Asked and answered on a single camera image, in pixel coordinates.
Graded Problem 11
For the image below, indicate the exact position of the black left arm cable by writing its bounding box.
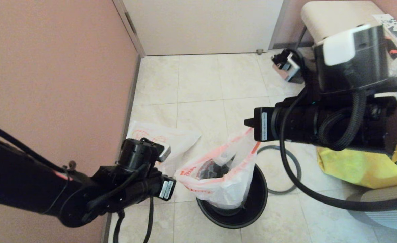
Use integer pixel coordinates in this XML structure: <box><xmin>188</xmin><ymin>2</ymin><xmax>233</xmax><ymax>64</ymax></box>
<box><xmin>0</xmin><ymin>118</ymin><xmax>155</xmax><ymax>243</ymax></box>

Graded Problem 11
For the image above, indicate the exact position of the translucent white red-trimmed bag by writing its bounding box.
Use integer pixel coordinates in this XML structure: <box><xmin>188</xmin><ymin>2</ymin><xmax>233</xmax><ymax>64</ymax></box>
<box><xmin>174</xmin><ymin>128</ymin><xmax>261</xmax><ymax>210</ymax></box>

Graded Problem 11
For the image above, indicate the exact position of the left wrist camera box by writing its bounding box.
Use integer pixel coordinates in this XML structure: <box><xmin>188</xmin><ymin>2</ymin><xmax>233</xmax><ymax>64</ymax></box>
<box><xmin>153</xmin><ymin>142</ymin><xmax>172</xmax><ymax>162</ymax></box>

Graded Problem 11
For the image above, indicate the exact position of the printed black white label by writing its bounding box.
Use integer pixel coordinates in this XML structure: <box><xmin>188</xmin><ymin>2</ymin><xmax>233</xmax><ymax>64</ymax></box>
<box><xmin>372</xmin><ymin>13</ymin><xmax>397</xmax><ymax>43</ymax></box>

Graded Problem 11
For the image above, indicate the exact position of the yellow shopping bag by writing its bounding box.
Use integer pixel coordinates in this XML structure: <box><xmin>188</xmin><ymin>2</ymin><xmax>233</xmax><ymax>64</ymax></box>
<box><xmin>317</xmin><ymin>125</ymin><xmax>397</xmax><ymax>189</ymax></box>

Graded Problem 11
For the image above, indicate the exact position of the white door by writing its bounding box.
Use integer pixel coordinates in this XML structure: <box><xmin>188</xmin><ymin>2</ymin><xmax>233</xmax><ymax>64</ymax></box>
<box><xmin>123</xmin><ymin>0</ymin><xmax>284</xmax><ymax>56</ymax></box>

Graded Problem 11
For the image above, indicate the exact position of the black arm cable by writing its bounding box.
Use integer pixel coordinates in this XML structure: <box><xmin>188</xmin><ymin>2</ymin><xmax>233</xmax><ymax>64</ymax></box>
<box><xmin>280</xmin><ymin>91</ymin><xmax>397</xmax><ymax>211</ymax></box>
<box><xmin>0</xmin><ymin>118</ymin><xmax>155</xmax><ymax>243</ymax></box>

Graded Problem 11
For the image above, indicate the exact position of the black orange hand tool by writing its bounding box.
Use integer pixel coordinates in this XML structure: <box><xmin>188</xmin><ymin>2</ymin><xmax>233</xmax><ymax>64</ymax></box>
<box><xmin>386</xmin><ymin>37</ymin><xmax>397</xmax><ymax>58</ymax></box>

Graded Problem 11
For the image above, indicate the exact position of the grey plastic bin ring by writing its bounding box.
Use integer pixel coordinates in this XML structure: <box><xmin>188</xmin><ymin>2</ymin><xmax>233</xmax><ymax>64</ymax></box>
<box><xmin>257</xmin><ymin>145</ymin><xmax>302</xmax><ymax>195</ymax></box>

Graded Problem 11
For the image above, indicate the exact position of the beige table with metal legs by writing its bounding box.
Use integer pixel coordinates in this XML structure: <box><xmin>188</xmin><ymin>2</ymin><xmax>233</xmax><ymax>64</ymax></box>
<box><xmin>288</xmin><ymin>0</ymin><xmax>397</xmax><ymax>102</ymax></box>

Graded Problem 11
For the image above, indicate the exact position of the black round trash bin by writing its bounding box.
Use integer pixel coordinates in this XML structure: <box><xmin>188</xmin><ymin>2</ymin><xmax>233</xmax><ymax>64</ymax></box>
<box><xmin>196</xmin><ymin>164</ymin><xmax>268</xmax><ymax>229</ymax></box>

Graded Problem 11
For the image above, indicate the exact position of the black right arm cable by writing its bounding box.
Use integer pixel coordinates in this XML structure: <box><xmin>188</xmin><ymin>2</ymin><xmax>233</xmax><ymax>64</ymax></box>
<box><xmin>280</xmin><ymin>91</ymin><xmax>397</xmax><ymax>211</ymax></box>

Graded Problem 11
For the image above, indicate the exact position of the grey ribbed robot base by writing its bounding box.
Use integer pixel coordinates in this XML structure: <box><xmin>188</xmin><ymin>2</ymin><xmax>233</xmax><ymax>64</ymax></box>
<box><xmin>349</xmin><ymin>189</ymin><xmax>397</xmax><ymax>231</ymax></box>

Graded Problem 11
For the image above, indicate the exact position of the white bag with cartoon print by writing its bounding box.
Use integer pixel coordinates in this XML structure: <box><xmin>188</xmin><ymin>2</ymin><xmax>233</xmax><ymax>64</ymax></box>
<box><xmin>126</xmin><ymin>121</ymin><xmax>202</xmax><ymax>176</ymax></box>

